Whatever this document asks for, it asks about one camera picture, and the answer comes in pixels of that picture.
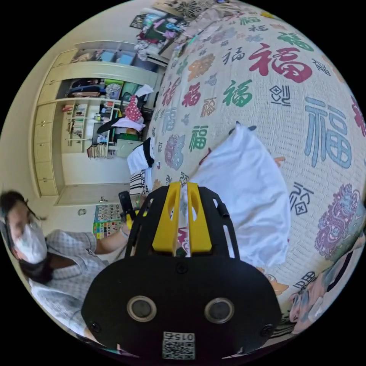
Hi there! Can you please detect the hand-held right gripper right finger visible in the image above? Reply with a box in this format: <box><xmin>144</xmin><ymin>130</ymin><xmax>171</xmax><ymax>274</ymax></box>
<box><xmin>186</xmin><ymin>182</ymin><xmax>212</xmax><ymax>255</ymax></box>

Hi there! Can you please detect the bed with printed sheet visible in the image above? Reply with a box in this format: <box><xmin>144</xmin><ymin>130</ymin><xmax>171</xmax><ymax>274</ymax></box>
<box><xmin>144</xmin><ymin>5</ymin><xmax>366</xmax><ymax>337</ymax></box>

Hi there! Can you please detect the person's left forearm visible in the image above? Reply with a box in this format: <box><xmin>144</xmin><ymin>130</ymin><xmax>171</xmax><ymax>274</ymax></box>
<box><xmin>93</xmin><ymin>228</ymin><xmax>128</xmax><ymax>255</ymax></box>

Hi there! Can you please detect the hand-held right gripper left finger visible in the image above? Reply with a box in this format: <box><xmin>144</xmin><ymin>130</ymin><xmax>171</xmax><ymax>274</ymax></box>
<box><xmin>152</xmin><ymin>181</ymin><xmax>181</xmax><ymax>255</ymax></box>

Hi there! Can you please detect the pile of clothes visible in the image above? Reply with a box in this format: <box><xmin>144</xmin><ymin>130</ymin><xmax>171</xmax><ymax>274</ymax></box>
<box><xmin>127</xmin><ymin>137</ymin><xmax>157</xmax><ymax>198</ymax></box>

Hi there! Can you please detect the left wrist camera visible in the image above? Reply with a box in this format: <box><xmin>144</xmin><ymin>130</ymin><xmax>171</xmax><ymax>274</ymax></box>
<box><xmin>118</xmin><ymin>191</ymin><xmax>134</xmax><ymax>221</ymax></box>

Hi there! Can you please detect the white t-shirt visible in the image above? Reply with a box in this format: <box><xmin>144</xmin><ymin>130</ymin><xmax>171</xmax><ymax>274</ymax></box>
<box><xmin>187</xmin><ymin>121</ymin><xmax>292</xmax><ymax>268</ymax></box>

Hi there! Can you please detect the person's body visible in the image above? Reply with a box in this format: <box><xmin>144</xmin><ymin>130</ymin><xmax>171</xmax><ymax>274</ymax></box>
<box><xmin>0</xmin><ymin>189</ymin><xmax>130</xmax><ymax>345</ymax></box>

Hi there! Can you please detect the cream cupboard with shelves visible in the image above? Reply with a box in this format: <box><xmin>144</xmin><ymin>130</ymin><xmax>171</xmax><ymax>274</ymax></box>
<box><xmin>34</xmin><ymin>41</ymin><xmax>162</xmax><ymax>198</ymax></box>

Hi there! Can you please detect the chair heaped with clothes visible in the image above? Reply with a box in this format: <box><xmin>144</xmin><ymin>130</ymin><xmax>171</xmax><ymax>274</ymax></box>
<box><xmin>96</xmin><ymin>84</ymin><xmax>155</xmax><ymax>143</ymax></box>

